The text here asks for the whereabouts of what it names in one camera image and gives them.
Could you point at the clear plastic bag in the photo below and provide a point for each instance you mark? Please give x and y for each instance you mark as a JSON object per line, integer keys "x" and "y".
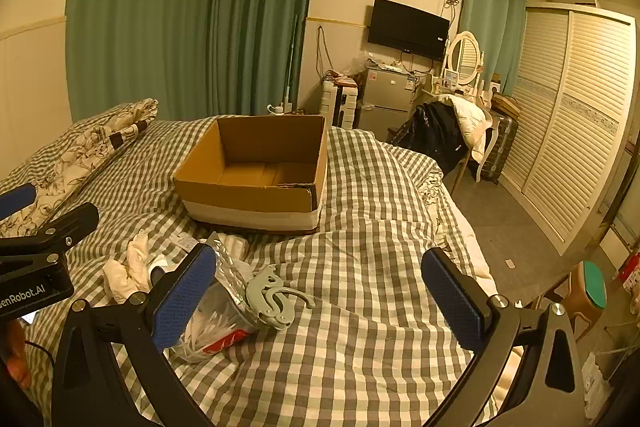
{"x": 215, "y": 332}

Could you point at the oval vanity mirror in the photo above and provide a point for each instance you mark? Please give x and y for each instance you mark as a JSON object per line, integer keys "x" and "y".
{"x": 465, "y": 54}

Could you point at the person's left hand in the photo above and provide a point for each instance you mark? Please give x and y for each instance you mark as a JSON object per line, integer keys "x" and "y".
{"x": 15, "y": 357}

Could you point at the floral quilt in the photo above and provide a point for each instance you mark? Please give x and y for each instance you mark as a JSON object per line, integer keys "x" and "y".
{"x": 85, "y": 147}

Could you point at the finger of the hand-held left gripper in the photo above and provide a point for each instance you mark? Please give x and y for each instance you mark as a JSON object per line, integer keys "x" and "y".
{"x": 17, "y": 201}
{"x": 70, "y": 221}

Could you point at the white pole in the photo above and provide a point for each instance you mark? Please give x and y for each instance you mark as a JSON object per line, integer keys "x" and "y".
{"x": 289, "y": 72}

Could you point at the silver foil bag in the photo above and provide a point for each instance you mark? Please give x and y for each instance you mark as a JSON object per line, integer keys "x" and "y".
{"x": 227, "y": 259}

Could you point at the brown cardboard box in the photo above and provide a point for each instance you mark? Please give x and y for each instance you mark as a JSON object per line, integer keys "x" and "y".
{"x": 250, "y": 203}

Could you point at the grey-green plastic hook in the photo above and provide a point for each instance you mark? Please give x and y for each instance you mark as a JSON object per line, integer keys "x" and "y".
{"x": 272, "y": 303}

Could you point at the plush toy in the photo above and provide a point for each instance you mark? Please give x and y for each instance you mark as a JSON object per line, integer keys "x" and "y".
{"x": 132, "y": 268}

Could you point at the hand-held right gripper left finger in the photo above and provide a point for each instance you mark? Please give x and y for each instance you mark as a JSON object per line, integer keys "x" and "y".
{"x": 186, "y": 299}

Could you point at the white padded coat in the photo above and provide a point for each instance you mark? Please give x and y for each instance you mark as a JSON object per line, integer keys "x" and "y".
{"x": 467, "y": 112}

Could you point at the white louvred wardrobe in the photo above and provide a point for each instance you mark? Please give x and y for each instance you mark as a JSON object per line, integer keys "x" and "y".
{"x": 565, "y": 107}

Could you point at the dark suitcase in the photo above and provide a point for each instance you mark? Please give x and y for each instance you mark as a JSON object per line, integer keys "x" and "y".
{"x": 497, "y": 147}

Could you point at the white suitcase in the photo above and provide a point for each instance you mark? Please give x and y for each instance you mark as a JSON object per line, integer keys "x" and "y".
{"x": 340, "y": 104}

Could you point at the black wall television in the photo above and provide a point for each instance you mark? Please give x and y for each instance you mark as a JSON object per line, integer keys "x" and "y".
{"x": 407, "y": 27}

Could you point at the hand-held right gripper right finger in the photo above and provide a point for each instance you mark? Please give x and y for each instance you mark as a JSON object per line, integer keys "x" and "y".
{"x": 456, "y": 302}

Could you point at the black jacket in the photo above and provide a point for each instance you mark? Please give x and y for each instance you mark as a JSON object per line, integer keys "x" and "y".
{"x": 440, "y": 132}

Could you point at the white plastic bag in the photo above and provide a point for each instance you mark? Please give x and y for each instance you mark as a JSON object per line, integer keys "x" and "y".
{"x": 595, "y": 377}

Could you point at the stool with green seat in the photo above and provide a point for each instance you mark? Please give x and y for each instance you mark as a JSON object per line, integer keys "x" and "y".
{"x": 593, "y": 287}

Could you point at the silver small fridge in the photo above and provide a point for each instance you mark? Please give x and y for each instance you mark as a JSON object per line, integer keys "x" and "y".
{"x": 385, "y": 99}

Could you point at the wide green curtain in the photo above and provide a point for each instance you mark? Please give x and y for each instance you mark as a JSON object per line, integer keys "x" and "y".
{"x": 175, "y": 7}

